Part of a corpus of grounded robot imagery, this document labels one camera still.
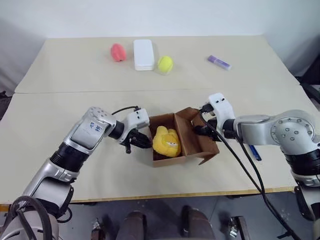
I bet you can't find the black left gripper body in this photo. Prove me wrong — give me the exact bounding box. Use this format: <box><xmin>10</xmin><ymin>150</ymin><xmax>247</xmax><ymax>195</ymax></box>
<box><xmin>123</xmin><ymin>128</ymin><xmax>141</xmax><ymax>149</ymax></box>

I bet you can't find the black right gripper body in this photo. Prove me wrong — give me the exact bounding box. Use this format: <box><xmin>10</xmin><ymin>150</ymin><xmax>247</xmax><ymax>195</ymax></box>
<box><xmin>199</xmin><ymin>104</ymin><xmax>219</xmax><ymax>136</ymax></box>

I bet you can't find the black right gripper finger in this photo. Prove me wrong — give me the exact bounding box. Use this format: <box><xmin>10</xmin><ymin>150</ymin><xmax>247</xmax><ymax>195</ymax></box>
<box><xmin>192</xmin><ymin>124</ymin><xmax>209</xmax><ymax>136</ymax></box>

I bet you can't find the brown cardboard box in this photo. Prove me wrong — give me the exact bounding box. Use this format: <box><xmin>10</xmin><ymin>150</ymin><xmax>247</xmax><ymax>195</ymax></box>
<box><xmin>148</xmin><ymin>106</ymin><xmax>221</xmax><ymax>169</ymax></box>

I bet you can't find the yellow plush toy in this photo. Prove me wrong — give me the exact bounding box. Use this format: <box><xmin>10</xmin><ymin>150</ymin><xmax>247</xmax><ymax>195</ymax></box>
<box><xmin>152</xmin><ymin>125</ymin><xmax>182</xmax><ymax>159</ymax></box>

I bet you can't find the blue pen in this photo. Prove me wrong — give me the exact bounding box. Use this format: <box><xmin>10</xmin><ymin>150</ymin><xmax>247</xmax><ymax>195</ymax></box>
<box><xmin>249</xmin><ymin>144</ymin><xmax>263</xmax><ymax>162</ymax></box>

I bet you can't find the white rectangular box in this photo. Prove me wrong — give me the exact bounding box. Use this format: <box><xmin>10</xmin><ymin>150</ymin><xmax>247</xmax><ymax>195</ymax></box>
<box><xmin>132</xmin><ymin>38</ymin><xmax>155</xmax><ymax>72</ymax></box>

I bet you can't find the purple highlighter pen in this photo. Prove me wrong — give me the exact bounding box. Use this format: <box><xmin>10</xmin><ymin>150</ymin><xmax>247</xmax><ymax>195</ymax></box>
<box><xmin>207</xmin><ymin>54</ymin><xmax>233</xmax><ymax>71</ymax></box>

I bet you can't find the yellow tennis ball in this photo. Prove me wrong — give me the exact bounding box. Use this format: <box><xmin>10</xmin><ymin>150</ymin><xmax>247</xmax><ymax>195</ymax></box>
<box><xmin>156</xmin><ymin>55</ymin><xmax>174</xmax><ymax>75</ymax></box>

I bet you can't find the dark rounded shape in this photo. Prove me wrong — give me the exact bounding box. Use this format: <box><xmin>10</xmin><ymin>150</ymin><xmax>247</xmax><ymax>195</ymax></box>
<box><xmin>180</xmin><ymin>205</ymin><xmax>216</xmax><ymax>240</ymax></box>
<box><xmin>119</xmin><ymin>210</ymin><xmax>151</xmax><ymax>240</ymax></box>

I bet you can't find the pink rounded toy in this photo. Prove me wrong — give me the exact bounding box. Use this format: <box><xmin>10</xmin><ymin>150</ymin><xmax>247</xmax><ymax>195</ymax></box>
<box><xmin>110</xmin><ymin>42</ymin><xmax>128</xmax><ymax>63</ymax></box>

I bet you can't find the black metal stand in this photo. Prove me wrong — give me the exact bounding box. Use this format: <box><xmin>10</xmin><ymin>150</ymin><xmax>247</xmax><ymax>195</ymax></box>
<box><xmin>295</xmin><ymin>73</ymin><xmax>320</xmax><ymax>112</ymax></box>
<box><xmin>0</xmin><ymin>89</ymin><xmax>9</xmax><ymax>121</ymax></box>

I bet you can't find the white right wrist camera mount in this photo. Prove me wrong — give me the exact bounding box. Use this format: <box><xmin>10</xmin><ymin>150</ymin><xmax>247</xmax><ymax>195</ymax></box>
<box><xmin>204</xmin><ymin>92</ymin><xmax>236</xmax><ymax>131</ymax></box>

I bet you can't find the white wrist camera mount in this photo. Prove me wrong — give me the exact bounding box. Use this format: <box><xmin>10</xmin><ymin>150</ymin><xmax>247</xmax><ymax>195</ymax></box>
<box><xmin>204</xmin><ymin>92</ymin><xmax>236</xmax><ymax>131</ymax></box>
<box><xmin>118</xmin><ymin>107</ymin><xmax>151</xmax><ymax>146</ymax></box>

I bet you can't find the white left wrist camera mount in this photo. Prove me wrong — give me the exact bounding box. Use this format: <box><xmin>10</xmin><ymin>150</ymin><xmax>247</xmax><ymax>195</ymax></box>
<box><xmin>118</xmin><ymin>107</ymin><xmax>151</xmax><ymax>146</ymax></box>

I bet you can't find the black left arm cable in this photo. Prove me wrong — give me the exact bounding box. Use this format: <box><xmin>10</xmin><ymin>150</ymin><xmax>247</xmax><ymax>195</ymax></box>
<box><xmin>110</xmin><ymin>105</ymin><xmax>141</xmax><ymax>116</ymax></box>

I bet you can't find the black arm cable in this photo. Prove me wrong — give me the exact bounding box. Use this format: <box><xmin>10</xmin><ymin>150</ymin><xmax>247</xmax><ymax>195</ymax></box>
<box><xmin>199</xmin><ymin>106</ymin><xmax>302</xmax><ymax>240</ymax></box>
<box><xmin>110</xmin><ymin>105</ymin><xmax>141</xmax><ymax>116</ymax></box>

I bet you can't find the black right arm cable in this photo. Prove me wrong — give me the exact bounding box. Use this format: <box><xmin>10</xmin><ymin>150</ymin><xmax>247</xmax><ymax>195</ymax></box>
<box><xmin>199</xmin><ymin>106</ymin><xmax>302</xmax><ymax>240</ymax></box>

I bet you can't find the metal caster bracket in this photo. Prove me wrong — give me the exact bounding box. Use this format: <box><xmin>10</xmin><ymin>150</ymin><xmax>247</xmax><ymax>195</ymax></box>
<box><xmin>228</xmin><ymin>215</ymin><xmax>251</xmax><ymax>240</ymax></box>
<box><xmin>90</xmin><ymin>216</ymin><xmax>106</xmax><ymax>240</ymax></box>

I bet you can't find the dark shoulder cable loop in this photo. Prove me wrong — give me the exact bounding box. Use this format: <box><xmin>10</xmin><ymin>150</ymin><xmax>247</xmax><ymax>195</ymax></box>
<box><xmin>6</xmin><ymin>195</ymin><xmax>54</xmax><ymax>240</ymax></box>

